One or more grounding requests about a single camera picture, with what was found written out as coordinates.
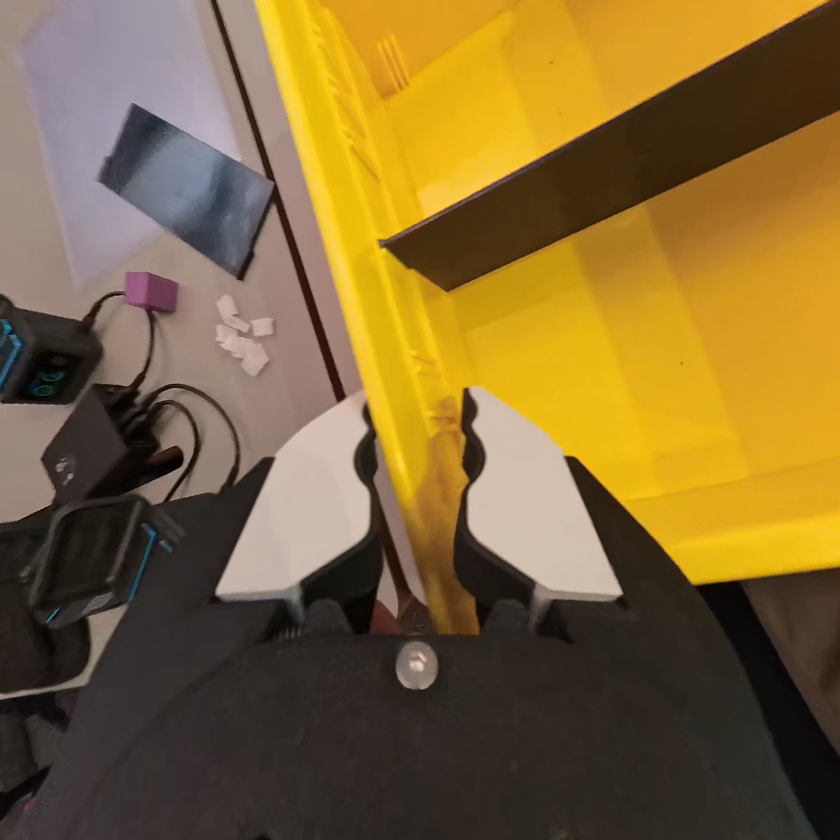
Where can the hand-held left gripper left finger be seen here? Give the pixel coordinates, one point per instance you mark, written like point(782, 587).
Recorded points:
point(308, 512)

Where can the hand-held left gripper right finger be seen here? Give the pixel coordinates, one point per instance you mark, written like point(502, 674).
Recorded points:
point(531, 518)

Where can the yellow plastic bin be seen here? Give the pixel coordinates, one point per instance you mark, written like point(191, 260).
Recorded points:
point(656, 394)

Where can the pile of white paper scraps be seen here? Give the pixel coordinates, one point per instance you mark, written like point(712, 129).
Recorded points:
point(246, 344)

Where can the black charger box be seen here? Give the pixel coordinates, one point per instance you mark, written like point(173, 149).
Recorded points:
point(85, 446)

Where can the purple cube adapter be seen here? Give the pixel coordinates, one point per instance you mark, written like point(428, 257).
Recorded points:
point(151, 292)

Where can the dark cloth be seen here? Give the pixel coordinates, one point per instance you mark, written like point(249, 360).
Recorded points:
point(26, 656)

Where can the black tablet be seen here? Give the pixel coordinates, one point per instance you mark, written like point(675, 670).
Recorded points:
point(190, 190)

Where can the black bin divider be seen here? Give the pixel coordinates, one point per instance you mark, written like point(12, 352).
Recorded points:
point(623, 170)

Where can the white paper sheet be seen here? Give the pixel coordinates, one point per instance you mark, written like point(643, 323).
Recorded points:
point(131, 65)

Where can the black action camera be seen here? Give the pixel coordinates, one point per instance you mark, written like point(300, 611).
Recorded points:
point(85, 558)
point(46, 354)

